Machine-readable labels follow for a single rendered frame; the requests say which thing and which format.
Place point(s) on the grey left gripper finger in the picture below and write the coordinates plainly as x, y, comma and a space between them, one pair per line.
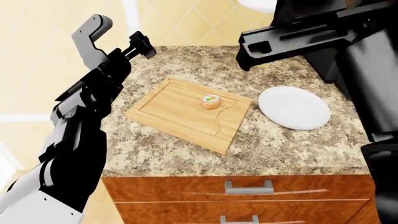
85, 39

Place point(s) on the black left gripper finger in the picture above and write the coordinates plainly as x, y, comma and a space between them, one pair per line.
141, 43

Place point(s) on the white round plate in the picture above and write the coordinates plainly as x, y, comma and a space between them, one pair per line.
293, 108

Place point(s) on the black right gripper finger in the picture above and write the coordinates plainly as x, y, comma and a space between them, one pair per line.
298, 11
280, 50

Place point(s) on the salmon sushi roll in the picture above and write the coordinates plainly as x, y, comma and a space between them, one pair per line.
211, 102

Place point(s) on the wooden drawer front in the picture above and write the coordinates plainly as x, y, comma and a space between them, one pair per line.
155, 189
171, 213

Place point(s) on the white rounded fixture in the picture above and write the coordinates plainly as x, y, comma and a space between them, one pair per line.
256, 5

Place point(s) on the wooden cutting board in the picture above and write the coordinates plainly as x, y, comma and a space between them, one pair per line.
183, 116

